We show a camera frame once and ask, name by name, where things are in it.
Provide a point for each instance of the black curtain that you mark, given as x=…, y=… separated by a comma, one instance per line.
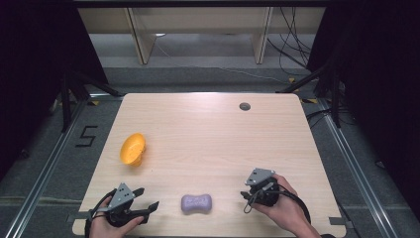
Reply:
x=33, y=82
x=379, y=99

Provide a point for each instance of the person's left hand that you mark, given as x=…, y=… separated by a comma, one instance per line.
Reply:
x=105, y=228

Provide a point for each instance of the person's right hand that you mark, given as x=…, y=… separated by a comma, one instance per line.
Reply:
x=285, y=208

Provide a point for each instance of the grey tape strip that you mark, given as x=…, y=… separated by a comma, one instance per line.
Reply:
x=341, y=221
x=77, y=218

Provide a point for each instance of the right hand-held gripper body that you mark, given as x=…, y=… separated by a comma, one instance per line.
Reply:
x=262, y=188

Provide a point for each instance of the orange plastic bowl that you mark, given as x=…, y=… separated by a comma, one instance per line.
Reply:
x=132, y=149

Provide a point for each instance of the grey table grommet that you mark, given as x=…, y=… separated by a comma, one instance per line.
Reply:
x=244, y=106

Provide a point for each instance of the aluminium floor rail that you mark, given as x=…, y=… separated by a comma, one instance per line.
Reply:
x=356, y=165
x=46, y=172

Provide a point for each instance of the black metal stand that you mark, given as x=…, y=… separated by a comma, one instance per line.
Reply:
x=335, y=99
x=66, y=105

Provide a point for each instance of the yellow black floor tape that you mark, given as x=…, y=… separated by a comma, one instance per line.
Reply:
x=94, y=102
x=309, y=100

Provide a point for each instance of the light wooden furniture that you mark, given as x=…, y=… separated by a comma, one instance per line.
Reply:
x=142, y=36

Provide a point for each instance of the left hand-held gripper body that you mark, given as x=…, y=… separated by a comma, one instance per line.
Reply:
x=120, y=197

